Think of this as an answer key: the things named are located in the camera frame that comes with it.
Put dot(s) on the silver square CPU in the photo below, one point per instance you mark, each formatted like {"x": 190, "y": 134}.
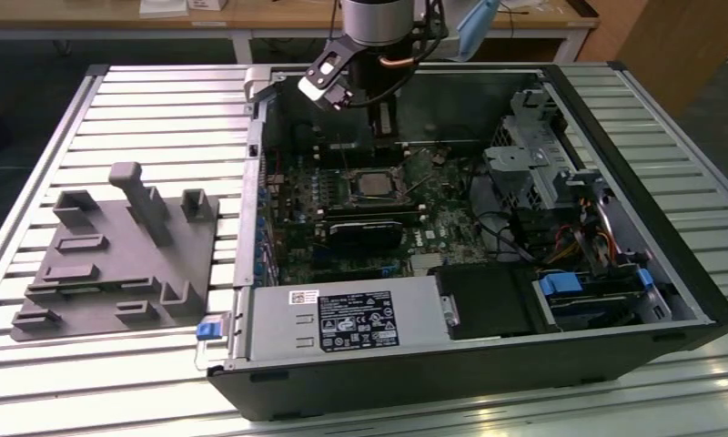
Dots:
{"x": 377, "y": 182}

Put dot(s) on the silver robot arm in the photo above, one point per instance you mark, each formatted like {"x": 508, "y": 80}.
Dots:
{"x": 376, "y": 23}

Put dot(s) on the black RAM slot bank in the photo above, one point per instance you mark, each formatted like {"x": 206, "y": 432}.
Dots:
{"x": 357, "y": 157}

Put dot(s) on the CPU socket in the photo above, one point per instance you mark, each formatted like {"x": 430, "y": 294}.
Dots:
{"x": 352, "y": 193}

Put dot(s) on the black RAM sticks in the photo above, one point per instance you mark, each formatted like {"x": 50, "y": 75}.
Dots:
{"x": 369, "y": 213}

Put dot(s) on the green motherboard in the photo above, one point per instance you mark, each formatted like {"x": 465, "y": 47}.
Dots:
{"x": 448, "y": 218}

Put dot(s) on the grey metal drive cage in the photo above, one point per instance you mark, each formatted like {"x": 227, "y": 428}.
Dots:
{"x": 521, "y": 182}

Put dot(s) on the black graphics card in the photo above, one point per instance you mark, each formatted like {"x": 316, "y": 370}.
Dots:
{"x": 364, "y": 234}

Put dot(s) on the white box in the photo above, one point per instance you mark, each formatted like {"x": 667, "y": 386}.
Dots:
{"x": 163, "y": 8}

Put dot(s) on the small silver heat sink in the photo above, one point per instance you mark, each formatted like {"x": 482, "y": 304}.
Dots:
{"x": 426, "y": 263}

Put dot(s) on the wooden desk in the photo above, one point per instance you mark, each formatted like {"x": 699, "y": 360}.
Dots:
{"x": 66, "y": 23}

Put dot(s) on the wooden cabinet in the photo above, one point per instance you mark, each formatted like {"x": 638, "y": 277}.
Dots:
{"x": 673, "y": 45}

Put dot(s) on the silver power supply unit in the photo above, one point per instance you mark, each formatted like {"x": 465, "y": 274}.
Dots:
{"x": 278, "y": 318}

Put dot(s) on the grey parts rack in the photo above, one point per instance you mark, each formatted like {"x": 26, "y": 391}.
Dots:
{"x": 126, "y": 255}

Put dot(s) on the blue disk carrier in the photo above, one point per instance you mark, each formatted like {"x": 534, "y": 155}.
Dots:
{"x": 558, "y": 284}

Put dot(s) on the blue case latch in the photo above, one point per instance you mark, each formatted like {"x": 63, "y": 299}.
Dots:
{"x": 209, "y": 330}

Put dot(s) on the blue plastic tab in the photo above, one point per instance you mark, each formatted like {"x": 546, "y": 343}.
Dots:
{"x": 644, "y": 278}

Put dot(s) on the black open PC case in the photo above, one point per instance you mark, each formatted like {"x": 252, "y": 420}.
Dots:
{"x": 400, "y": 387}

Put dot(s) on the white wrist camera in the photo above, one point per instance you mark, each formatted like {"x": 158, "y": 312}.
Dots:
{"x": 324, "y": 75}

